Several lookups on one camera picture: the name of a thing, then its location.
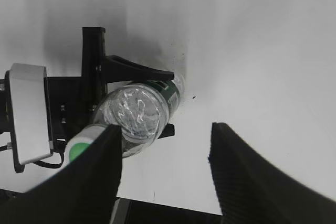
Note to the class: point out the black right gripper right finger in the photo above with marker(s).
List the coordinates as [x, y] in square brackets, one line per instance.
[249, 189]

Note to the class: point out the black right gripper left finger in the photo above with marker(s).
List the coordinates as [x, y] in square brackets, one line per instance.
[84, 191]

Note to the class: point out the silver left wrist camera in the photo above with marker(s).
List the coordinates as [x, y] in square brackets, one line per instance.
[27, 103]

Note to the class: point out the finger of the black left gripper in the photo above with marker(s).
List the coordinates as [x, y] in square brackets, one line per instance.
[168, 131]

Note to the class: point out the white green bottle cap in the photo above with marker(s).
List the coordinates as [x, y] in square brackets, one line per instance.
[80, 142]

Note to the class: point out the clear Cestbon water bottle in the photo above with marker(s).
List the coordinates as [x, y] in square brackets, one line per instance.
[142, 110]

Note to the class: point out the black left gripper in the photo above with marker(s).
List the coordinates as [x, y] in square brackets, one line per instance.
[73, 99]

